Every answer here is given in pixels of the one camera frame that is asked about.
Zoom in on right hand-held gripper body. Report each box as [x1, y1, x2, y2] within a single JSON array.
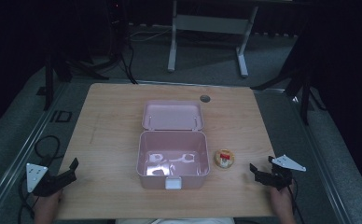
[[257, 154, 307, 191]]

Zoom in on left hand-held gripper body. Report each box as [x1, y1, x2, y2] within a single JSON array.
[[25, 162, 67, 198]]

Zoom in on pink plastic box with lid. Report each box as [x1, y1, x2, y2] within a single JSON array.
[[135, 100, 211, 190]]

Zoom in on person's left hand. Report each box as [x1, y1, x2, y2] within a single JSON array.
[[34, 189, 63, 224]]

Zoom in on person's right hand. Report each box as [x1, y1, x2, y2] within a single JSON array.
[[269, 182, 296, 224]]

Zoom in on black metal stand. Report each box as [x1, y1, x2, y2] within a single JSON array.
[[42, 46, 110, 112], [251, 27, 327, 126]]

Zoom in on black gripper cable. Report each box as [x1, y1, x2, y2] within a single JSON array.
[[288, 178, 305, 224]]

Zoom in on black floor cable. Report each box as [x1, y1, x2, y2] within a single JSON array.
[[17, 134, 64, 224]]

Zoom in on black hanging cables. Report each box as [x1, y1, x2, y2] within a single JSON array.
[[105, 0, 139, 86]]

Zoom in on white metal desk frame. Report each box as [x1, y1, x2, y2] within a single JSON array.
[[167, 0, 259, 78]]

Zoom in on white floor cable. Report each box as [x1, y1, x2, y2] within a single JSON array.
[[128, 27, 174, 44]]

